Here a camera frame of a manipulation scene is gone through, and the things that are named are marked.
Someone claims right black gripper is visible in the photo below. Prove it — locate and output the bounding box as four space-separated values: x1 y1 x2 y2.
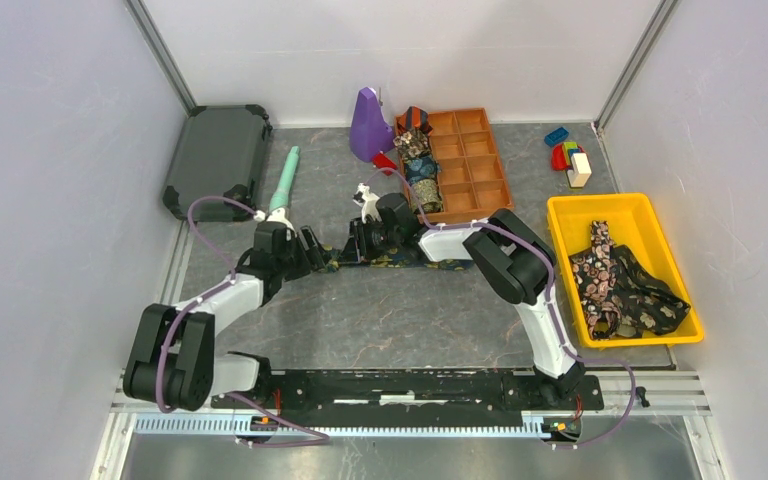
338 215 402 263

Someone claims navy yellow floral tie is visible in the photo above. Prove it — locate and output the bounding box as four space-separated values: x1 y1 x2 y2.
323 246 474 273

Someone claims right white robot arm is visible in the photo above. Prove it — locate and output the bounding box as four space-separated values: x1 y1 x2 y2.
338 184 585 408

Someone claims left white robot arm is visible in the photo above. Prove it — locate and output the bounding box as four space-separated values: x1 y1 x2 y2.
122 221 328 413

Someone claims mint green flashlight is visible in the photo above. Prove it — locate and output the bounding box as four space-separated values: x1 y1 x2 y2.
268 146 300 212

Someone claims red block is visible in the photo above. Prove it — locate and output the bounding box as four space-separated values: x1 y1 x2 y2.
372 152 398 176

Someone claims olive gold rolled tie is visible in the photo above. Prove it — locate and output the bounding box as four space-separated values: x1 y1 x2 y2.
411 178 444 214

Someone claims blue patterned rolled tie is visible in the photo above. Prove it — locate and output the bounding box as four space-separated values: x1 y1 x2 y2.
402 155 440 186

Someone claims purple metronome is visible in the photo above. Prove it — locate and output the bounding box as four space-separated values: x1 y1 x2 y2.
349 87 394 163

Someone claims brown floral rolled tie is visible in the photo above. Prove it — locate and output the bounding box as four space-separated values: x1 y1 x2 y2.
393 128 431 162

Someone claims orange navy striped rolled tie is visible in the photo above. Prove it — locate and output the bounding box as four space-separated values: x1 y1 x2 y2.
399 106 433 134

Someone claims orange wooden compartment tray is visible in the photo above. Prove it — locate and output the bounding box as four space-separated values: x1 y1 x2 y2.
394 107 514 224

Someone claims dark green hard case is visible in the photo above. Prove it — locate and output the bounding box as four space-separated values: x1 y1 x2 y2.
161 104 273 221

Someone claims blue toy brick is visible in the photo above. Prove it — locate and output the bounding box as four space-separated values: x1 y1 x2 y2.
544 127 569 148

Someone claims colourful toy block stack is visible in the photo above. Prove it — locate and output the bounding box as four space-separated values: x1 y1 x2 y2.
550 141 586 171

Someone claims white toy block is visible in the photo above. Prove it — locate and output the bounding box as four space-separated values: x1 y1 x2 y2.
567 152 592 188

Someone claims pink floral dark tie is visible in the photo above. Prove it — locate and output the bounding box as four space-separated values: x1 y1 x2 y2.
569 221 622 340

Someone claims yellow plastic bin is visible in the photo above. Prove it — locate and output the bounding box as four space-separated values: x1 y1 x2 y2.
547 193 705 350

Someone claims black gold floral tie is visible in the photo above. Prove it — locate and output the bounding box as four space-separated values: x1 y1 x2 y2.
610 245 691 338

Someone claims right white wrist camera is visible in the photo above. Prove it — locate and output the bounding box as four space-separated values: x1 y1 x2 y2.
352 183 381 223

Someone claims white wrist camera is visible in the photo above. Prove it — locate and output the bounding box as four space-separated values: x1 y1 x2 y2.
253 207 295 230
352 183 381 223

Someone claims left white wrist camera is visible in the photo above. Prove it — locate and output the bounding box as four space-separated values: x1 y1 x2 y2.
253 207 295 230

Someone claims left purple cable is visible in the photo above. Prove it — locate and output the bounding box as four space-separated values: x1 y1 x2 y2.
155 195 332 450

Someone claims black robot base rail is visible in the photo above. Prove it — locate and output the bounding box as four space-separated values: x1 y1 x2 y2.
247 368 604 429

